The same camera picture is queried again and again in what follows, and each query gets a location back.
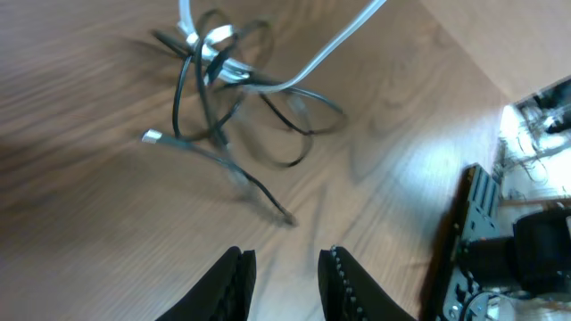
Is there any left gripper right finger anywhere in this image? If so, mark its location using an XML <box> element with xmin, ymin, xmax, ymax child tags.
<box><xmin>318</xmin><ymin>246</ymin><xmax>416</xmax><ymax>321</ymax></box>

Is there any white USB cable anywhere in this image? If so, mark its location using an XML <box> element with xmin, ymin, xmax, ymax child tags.
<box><xmin>177</xmin><ymin>0</ymin><xmax>388</xmax><ymax>95</ymax></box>

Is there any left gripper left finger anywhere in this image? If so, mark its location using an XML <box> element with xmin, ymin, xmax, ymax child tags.
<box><xmin>157</xmin><ymin>246</ymin><xmax>257</xmax><ymax>321</ymax></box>

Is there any black USB cable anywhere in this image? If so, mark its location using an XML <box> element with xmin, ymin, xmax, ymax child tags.
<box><xmin>141</xmin><ymin>8</ymin><xmax>348</xmax><ymax>226</ymax></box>

